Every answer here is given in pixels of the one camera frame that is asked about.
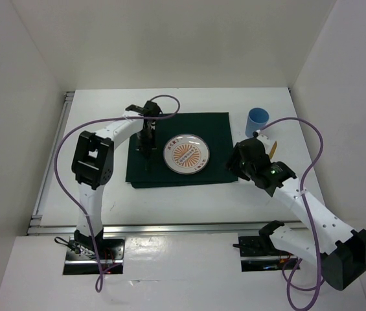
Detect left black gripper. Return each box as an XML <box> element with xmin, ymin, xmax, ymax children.
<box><xmin>135</xmin><ymin>127</ymin><xmax>155</xmax><ymax>159</ymax></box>

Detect gold fork black handle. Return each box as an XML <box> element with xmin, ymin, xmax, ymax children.
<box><xmin>145</xmin><ymin>158</ymin><xmax>151</xmax><ymax>172</ymax></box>

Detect gold knife black handle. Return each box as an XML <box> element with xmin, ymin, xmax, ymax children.
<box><xmin>269</xmin><ymin>141</ymin><xmax>278</xmax><ymax>159</ymax></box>

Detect orange patterned plate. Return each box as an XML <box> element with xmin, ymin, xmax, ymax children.
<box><xmin>163</xmin><ymin>134</ymin><xmax>211</xmax><ymax>175</ymax></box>

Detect dark green cloth napkin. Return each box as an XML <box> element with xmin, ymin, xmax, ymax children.
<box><xmin>125</xmin><ymin>112</ymin><xmax>238</xmax><ymax>189</ymax></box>

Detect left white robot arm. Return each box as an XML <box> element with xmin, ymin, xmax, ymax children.
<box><xmin>72</xmin><ymin>101</ymin><xmax>162</xmax><ymax>259</ymax></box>

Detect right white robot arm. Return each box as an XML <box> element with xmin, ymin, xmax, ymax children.
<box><xmin>226</xmin><ymin>137</ymin><xmax>366</xmax><ymax>291</ymax></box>

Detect light blue plastic cup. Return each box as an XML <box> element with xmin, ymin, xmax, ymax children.
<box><xmin>245</xmin><ymin>108</ymin><xmax>269</xmax><ymax>137</ymax></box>

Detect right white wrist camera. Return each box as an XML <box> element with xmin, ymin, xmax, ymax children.
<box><xmin>254</xmin><ymin>130</ymin><xmax>276</xmax><ymax>153</ymax></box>

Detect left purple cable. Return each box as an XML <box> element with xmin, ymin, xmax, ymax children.
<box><xmin>54</xmin><ymin>94</ymin><xmax>181</xmax><ymax>292</ymax></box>

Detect purple cable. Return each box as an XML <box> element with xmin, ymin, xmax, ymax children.
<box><xmin>54</xmin><ymin>94</ymin><xmax>181</xmax><ymax>292</ymax></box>
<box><xmin>257</xmin><ymin>117</ymin><xmax>325</xmax><ymax>310</ymax></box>

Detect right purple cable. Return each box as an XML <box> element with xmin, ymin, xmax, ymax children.
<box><xmin>257</xmin><ymin>117</ymin><xmax>325</xmax><ymax>310</ymax></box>

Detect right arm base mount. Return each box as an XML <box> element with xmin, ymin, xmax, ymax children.
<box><xmin>233</xmin><ymin>220</ymin><xmax>297</xmax><ymax>272</ymax></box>

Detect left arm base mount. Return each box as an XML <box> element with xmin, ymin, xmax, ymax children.
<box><xmin>54</xmin><ymin>236</ymin><xmax>125</xmax><ymax>275</ymax></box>

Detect aluminium frame rail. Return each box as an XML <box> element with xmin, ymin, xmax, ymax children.
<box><xmin>27</xmin><ymin>87</ymin><xmax>310</xmax><ymax>235</ymax></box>

